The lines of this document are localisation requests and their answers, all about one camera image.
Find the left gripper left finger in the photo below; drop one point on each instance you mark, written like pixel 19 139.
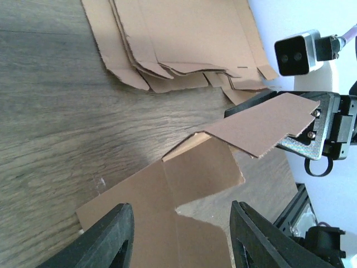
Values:
pixel 108 243

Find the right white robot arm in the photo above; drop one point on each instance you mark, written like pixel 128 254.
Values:
pixel 333 197

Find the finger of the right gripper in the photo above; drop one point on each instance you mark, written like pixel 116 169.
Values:
pixel 304 139
pixel 256 100

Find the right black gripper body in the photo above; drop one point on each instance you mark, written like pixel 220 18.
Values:
pixel 334 125

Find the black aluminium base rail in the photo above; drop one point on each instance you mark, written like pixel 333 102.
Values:
pixel 288 219

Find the stack of flat cardboard blanks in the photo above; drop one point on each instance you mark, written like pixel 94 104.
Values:
pixel 174 45

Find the brown cardboard box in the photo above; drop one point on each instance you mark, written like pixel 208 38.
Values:
pixel 200 166

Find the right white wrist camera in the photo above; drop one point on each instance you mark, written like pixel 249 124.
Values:
pixel 305 52

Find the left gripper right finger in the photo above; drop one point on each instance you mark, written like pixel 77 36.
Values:
pixel 256 242

